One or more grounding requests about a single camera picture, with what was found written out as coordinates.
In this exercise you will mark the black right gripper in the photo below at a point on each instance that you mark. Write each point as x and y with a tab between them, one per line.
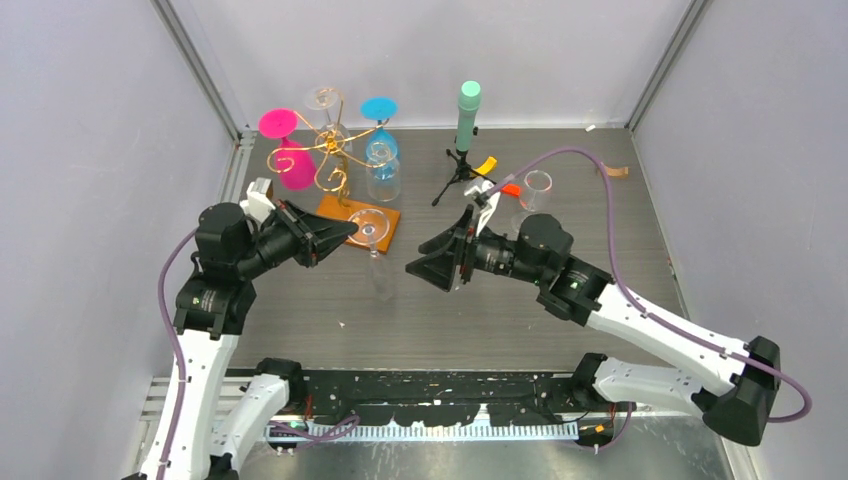
440	268

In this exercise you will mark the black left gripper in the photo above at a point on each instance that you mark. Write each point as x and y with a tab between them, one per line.
312	233

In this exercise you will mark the clear tall flute glass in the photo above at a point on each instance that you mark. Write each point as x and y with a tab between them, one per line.
374	252

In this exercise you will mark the clear stemmed wine glass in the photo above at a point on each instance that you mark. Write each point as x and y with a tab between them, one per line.
535	192

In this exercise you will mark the clear patterned tumbler glass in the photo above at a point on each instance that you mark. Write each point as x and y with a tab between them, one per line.
383	171

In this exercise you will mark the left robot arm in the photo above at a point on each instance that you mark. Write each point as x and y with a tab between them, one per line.
211	308

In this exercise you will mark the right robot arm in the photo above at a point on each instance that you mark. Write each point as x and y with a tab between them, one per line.
727	383

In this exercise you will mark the orange wooden rack base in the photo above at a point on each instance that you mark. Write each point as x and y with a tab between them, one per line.
330	207

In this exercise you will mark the pink wine glass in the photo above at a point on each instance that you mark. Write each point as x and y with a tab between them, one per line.
290	161

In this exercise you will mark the clear rear wine glass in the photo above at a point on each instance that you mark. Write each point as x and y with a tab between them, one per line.
327	103

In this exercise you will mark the blue wine glass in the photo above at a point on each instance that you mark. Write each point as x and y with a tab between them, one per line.
380	109

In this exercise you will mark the black tripod mic stand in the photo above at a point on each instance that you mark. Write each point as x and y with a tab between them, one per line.
463	172

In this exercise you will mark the yellow curved block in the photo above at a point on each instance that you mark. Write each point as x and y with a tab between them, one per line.
487	166

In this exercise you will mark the orange rectangular block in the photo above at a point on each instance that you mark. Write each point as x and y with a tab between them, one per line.
513	190

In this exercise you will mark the mint green microphone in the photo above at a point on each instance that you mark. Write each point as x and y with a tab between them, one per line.
468	104

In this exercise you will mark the brown curved wooden block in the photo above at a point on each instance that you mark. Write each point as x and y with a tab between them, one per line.
614	172

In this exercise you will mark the gold wire glass rack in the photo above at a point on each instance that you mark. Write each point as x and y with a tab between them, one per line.
331	174

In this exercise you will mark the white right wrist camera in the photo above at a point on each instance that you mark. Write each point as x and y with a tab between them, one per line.
485	197

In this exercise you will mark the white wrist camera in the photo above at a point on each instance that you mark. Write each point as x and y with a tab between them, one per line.
485	197
258	203

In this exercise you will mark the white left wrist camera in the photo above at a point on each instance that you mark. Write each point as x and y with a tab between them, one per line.
258	203

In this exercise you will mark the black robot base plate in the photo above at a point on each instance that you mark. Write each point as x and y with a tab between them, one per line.
441	398

